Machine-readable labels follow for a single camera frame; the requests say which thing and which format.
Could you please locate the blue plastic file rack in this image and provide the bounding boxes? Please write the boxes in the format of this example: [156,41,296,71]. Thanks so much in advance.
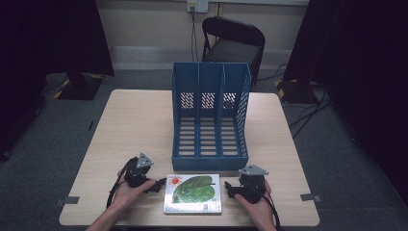
[171,62,252,172]

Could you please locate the black hanging power cable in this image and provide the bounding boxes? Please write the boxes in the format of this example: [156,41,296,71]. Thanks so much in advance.
[190,6,200,63]

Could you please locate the black stand base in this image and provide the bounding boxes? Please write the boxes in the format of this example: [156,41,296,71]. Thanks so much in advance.
[274,78,319,104]
[56,72,105,101]

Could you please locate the person's left hand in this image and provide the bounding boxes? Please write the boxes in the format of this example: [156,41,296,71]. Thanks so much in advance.
[110,177,157,216]

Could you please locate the black folding chair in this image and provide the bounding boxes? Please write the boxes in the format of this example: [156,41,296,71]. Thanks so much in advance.
[201,15,267,86]

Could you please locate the green leaf picture book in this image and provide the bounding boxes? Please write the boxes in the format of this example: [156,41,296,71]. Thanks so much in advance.
[163,173,223,216]

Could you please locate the black floor cables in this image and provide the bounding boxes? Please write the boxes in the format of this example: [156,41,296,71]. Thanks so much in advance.
[256,63,333,141]

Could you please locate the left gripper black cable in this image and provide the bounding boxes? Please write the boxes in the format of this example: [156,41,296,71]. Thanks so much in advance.
[106,157,139,210]

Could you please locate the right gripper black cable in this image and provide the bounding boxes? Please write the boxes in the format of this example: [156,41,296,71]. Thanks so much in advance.
[263,190,283,231]

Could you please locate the person's right hand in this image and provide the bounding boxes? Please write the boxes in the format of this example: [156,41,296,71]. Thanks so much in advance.
[234,180,276,231]

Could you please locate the grey tape strip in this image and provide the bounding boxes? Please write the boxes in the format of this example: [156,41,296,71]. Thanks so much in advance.
[54,195,81,207]
[299,192,321,203]

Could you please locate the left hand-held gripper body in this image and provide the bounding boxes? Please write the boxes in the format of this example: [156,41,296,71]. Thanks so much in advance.
[123,152,155,189]

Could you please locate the black curtain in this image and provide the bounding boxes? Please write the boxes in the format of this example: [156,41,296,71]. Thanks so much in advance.
[283,0,408,206]
[0,0,115,155]

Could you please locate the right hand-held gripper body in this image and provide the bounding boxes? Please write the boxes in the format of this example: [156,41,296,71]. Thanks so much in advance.
[233,164,269,205]

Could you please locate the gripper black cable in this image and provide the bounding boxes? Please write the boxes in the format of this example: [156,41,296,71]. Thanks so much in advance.
[106,157,139,210]
[263,190,283,231]

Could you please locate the white wall socket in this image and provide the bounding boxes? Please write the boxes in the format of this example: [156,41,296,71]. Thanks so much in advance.
[187,0,210,13]

